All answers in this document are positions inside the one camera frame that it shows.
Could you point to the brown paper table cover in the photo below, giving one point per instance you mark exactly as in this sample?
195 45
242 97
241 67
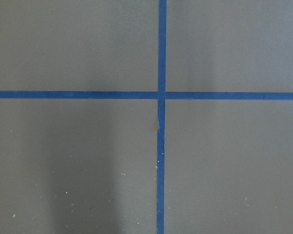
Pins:
78 136

